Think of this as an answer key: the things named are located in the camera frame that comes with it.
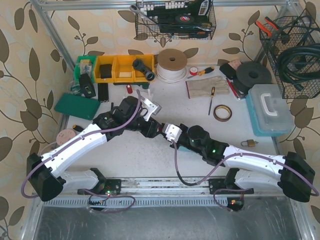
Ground yellow storage bin right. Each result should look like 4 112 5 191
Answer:
132 54 155 83

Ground black slotted block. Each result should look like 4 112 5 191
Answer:
97 83 109 103

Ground top wire basket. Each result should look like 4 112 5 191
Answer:
133 0 216 42

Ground yellow black slim screwdriver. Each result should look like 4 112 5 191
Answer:
208 86 215 115

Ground black disc spool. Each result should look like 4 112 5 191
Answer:
233 61 272 94

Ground green foam pad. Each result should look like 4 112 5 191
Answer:
54 93 101 120

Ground red utility knife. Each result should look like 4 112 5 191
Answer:
225 77 246 100

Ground orange handled pliers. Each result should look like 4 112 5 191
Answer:
254 16 280 37

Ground right wire basket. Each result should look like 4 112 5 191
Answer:
255 2 320 99

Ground red large spring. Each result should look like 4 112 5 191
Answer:
126 84 133 94

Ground red white tape roll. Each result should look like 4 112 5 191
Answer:
189 66 198 76

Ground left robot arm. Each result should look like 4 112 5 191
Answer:
23 96 162 202

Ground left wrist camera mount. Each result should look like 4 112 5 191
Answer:
142 98 162 122

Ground black coiled hose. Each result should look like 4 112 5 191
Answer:
276 43 320 87

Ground wire basket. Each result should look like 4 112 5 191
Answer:
133 0 216 42
255 2 320 99

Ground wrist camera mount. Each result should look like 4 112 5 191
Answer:
162 123 182 143
142 98 162 122

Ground teal clear toolbox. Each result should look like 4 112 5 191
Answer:
245 84 295 137

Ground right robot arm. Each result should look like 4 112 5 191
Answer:
161 123 320 203

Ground silver wrench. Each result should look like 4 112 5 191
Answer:
129 5 158 25

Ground green storage bin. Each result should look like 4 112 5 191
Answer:
73 56 97 83

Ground white peg fixture base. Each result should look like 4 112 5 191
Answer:
140 89 154 101

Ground black green meter device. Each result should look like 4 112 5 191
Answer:
78 73 96 98

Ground brass padlock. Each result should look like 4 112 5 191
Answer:
240 139 259 148

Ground black pipe fitting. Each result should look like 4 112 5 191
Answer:
132 59 155 82

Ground pink round power strip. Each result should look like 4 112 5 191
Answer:
56 128 77 146

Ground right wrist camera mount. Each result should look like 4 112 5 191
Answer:
162 123 182 143

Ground beige work glove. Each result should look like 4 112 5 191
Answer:
186 76 230 99

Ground white cable spool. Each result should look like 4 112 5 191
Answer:
156 48 188 84

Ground brown tape roll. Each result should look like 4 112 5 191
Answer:
213 104 233 122

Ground yellow storage bin left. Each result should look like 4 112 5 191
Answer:
93 55 115 84

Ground aluminium front rail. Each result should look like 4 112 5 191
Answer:
31 176 303 208

